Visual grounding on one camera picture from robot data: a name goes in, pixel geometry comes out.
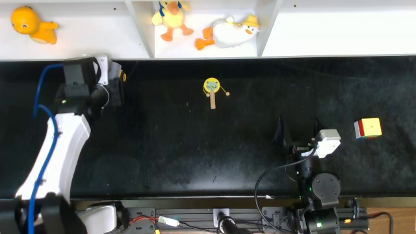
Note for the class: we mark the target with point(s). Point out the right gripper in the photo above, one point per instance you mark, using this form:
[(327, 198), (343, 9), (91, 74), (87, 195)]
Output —
[(300, 149)]

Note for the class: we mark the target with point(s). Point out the many-coloured puzzle cube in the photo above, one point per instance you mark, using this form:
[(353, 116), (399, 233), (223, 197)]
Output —
[(370, 127)]

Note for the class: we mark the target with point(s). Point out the yellow rattle drum toy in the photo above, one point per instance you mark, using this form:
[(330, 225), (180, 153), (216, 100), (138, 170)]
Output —
[(212, 86)]

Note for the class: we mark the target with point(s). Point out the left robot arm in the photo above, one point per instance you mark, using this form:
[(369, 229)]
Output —
[(65, 146)]

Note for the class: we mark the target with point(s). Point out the white plush duck yellow hat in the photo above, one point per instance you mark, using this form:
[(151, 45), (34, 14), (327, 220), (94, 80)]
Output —
[(229, 34)]

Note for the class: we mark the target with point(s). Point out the white shelf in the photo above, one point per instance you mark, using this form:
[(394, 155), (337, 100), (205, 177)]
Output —
[(81, 39)]

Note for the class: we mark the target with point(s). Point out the yellow rubber duck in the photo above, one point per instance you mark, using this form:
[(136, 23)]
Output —
[(27, 22)]

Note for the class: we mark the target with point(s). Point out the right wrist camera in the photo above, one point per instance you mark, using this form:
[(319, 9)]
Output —
[(327, 141)]

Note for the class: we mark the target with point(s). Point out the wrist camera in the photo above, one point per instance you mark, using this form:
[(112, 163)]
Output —
[(327, 141), (103, 70)]

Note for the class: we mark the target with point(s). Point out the mounting rail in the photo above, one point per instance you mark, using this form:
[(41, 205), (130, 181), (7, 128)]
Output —
[(191, 213)]

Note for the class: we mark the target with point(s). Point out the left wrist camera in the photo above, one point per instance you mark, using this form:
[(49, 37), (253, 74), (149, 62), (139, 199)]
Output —
[(103, 70)]

